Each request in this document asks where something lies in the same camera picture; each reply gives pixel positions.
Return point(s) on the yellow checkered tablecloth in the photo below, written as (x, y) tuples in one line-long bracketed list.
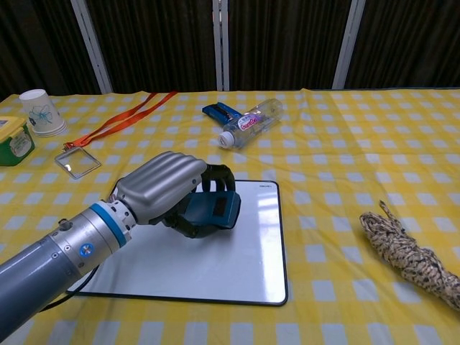
[(341, 161)]

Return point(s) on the white vertical frame post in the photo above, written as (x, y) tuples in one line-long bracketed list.
[(348, 45), (92, 45), (221, 45)]

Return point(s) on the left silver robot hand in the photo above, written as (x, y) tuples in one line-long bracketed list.
[(161, 187)]

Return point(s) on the folded leopard print umbrella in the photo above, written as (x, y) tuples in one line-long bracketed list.
[(413, 257)]

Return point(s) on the blue whiteboard eraser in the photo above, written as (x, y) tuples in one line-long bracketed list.
[(212, 210)]

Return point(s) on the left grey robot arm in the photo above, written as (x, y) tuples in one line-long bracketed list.
[(57, 255)]

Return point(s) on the white dry-erase board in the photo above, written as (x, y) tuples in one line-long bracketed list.
[(223, 258)]

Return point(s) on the blue tool behind bottle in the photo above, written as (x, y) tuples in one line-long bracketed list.
[(215, 110)]

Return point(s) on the clear square badge holder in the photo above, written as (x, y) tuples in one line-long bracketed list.
[(77, 161)]

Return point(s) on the green box with yellow lid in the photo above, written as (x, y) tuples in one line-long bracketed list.
[(13, 142)]

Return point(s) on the clear plastic water bottle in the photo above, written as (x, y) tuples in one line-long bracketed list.
[(251, 122)]

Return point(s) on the white paper cup stack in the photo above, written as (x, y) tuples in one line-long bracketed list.
[(41, 113)]

